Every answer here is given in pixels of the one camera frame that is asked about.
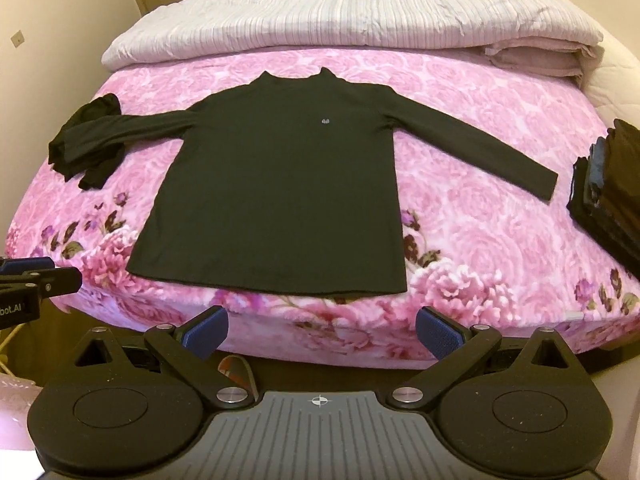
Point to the cream mattress pad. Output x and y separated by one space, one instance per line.
617 85

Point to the wall socket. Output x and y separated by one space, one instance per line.
18 38

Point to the crumpled black garment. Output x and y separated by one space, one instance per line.
100 110

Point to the striped folded quilt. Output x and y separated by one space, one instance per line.
325 15

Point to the stack of folded dark clothes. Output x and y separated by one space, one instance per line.
612 195

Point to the black long-sleeve shirt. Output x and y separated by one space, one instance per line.
280 185

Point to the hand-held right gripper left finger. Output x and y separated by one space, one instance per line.
204 334

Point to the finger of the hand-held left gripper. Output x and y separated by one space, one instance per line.
35 263
60 281

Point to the folded pink blanket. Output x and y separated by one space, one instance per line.
540 60

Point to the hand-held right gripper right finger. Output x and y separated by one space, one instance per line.
440 334

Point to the pink floral blanket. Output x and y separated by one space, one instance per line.
475 240

